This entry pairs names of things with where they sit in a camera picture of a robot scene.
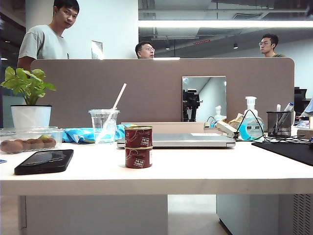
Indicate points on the red tomato can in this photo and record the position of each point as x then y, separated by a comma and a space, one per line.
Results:
138, 157
138, 135

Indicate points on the beige monitor riser shelf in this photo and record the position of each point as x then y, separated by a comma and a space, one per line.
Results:
171, 127

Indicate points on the brown desk partition panel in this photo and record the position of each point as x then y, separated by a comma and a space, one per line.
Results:
151, 90

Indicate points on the silver closed laptop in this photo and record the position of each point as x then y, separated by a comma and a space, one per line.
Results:
190, 140

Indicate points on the rectangular mirror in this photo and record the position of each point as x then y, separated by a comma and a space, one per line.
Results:
204, 99

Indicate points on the clear plastic cup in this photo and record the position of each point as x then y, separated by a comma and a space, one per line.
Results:
104, 124

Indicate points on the white stapler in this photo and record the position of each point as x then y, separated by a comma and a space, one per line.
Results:
227, 128

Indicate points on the crumpled brown paper bag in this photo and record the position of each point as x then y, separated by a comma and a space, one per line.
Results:
235, 119

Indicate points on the blue snack bag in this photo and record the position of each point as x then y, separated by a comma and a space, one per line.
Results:
75, 134

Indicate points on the blue hand sanitizer bottle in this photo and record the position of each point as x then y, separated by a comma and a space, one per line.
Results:
252, 124

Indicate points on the black smartphone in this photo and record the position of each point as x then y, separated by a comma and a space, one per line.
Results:
45, 161

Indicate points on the black mesh pen holder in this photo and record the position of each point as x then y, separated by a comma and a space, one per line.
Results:
280, 123

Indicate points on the white plant pot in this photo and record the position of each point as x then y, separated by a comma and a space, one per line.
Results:
31, 116

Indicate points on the clear plastic fruit container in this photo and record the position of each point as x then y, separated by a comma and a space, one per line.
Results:
29, 142

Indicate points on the white marker pen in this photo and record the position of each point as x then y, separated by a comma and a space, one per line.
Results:
287, 109

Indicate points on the green leafy plant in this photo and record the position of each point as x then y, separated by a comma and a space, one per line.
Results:
27, 84

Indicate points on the black mouse mat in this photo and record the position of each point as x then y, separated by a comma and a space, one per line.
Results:
286, 151

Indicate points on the man with glasses olive shirt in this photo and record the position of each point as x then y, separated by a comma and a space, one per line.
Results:
270, 46

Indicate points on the man in grey t-shirt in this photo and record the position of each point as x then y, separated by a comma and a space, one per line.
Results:
46, 39

